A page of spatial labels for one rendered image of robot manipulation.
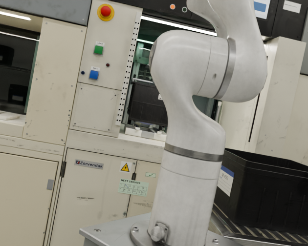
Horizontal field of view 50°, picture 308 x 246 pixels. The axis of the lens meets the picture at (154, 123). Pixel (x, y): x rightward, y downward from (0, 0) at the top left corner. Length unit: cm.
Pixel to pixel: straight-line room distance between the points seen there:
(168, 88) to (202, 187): 20
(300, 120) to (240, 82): 95
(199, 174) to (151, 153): 76
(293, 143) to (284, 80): 29
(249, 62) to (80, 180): 93
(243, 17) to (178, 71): 16
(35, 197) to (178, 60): 98
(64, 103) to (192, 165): 83
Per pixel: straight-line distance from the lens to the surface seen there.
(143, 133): 156
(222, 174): 106
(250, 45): 66
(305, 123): 158
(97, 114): 135
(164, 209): 66
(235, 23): 68
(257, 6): 152
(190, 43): 63
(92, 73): 134
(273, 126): 145
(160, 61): 62
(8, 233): 151
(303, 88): 157
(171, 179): 64
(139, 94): 155
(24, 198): 144
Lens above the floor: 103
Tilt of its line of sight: 3 degrees down
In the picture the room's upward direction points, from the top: 11 degrees clockwise
